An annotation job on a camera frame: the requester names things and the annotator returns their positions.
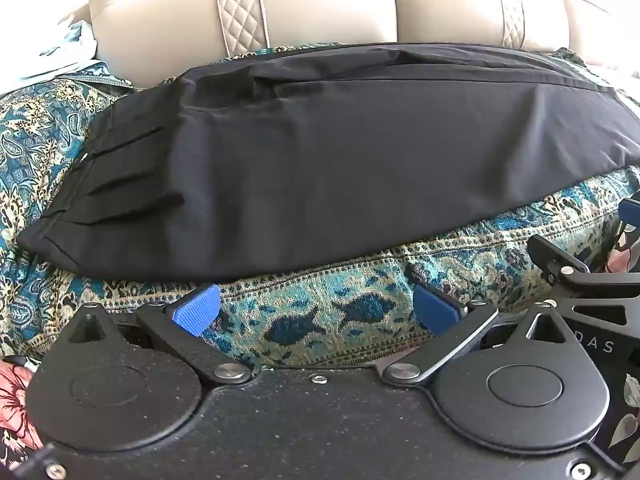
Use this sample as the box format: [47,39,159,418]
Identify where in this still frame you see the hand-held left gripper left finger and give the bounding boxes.
[55,284,253,387]

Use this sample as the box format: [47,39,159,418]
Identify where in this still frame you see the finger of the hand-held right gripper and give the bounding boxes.
[527,234,588,286]
[619,199,640,241]

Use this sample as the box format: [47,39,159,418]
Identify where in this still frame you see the teal paisley blanket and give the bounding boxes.
[0,45,640,367]

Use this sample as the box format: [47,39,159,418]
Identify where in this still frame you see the black pants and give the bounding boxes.
[17,42,640,281]

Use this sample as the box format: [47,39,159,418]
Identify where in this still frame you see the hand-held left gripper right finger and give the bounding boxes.
[382,284,576,387]

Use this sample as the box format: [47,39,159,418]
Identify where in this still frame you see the light blue cloth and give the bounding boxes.
[20,20,98,81]

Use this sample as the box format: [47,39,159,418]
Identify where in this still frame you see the person's floral clothing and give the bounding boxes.
[0,222,640,466]

